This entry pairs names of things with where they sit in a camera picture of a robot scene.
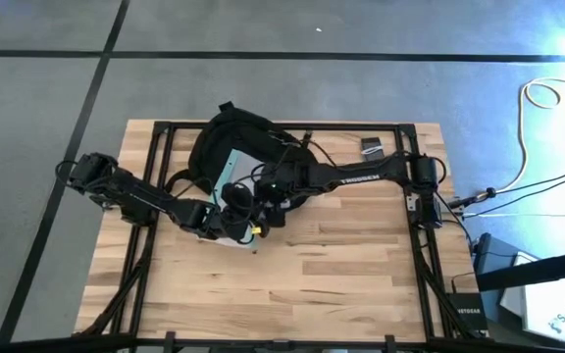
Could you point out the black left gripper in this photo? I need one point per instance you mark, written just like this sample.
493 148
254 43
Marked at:
236 216

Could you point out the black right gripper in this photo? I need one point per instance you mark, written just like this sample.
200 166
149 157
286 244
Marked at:
282 184

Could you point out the white mesh teal-trimmed pouch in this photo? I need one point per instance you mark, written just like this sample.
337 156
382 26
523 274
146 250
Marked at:
236 169

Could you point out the black backpack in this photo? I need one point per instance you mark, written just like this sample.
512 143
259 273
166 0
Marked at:
233 132

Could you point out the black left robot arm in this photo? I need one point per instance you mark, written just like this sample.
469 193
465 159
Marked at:
140 196

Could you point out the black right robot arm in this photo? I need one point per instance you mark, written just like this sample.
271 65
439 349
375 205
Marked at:
361 179

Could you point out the grey plastic case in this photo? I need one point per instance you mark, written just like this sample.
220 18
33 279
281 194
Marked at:
488 260

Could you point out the black metal bar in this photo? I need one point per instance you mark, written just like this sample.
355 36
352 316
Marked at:
42 343
537 269

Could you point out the white box blue logo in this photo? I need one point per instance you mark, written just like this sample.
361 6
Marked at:
552 304

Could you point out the black Netgear switch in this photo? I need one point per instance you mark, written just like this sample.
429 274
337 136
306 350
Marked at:
469 311

